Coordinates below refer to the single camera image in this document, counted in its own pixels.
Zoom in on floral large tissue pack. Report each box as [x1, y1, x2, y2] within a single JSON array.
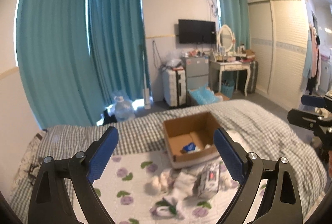
[[197, 161, 220, 200]]

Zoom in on blue Vinda tissue pack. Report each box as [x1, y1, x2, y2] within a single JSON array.
[[181, 142, 199, 154]]

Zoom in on white fluffy soft bundle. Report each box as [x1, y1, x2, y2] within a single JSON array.
[[196, 144, 211, 151]]

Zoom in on hanging clothes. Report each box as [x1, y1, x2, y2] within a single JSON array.
[[303, 23, 322, 95]]

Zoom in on black white cartoon pillow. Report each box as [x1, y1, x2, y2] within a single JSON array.
[[13, 129, 47, 186]]

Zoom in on grey checked bed sheet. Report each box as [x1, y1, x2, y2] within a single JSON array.
[[9, 100, 327, 223]]

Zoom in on dark striped suitcase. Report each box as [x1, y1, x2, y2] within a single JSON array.
[[247, 61, 259, 94]]

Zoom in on cream sliding wardrobe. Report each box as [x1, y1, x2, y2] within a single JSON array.
[[248, 0, 309, 110]]

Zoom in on white floral quilted blanket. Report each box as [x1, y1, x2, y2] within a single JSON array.
[[93, 151, 240, 223]]

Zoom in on teal woven basket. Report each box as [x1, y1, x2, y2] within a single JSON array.
[[221, 80, 235, 98]]

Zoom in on white dressing table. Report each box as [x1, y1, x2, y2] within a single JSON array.
[[209, 60, 251, 96]]

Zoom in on white oval vanity mirror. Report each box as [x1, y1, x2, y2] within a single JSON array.
[[217, 24, 235, 52]]

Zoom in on blue bubble wrap bag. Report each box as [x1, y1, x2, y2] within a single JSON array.
[[188, 87, 223, 105]]

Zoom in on brown cardboard box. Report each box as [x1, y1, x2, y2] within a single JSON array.
[[163, 112, 221, 169]]

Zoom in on clear water jug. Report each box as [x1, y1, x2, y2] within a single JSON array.
[[114, 93, 136, 122]]

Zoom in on grey mini fridge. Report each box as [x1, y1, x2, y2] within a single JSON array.
[[181, 56, 209, 90]]

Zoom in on teal curtain right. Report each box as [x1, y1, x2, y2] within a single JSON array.
[[219, 0, 250, 49]]

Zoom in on teal curtain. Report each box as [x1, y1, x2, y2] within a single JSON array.
[[87, 0, 150, 106], [16, 0, 104, 128], [219, 0, 250, 49]]

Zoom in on white suitcase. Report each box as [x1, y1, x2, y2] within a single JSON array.
[[162, 69, 186, 107]]

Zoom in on teal curtain left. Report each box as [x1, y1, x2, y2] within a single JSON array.
[[16, 0, 104, 128]]

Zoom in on teal curtain middle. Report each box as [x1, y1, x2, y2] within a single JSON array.
[[87, 0, 150, 106]]

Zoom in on black wall television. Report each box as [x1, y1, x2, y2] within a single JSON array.
[[178, 19, 217, 44]]

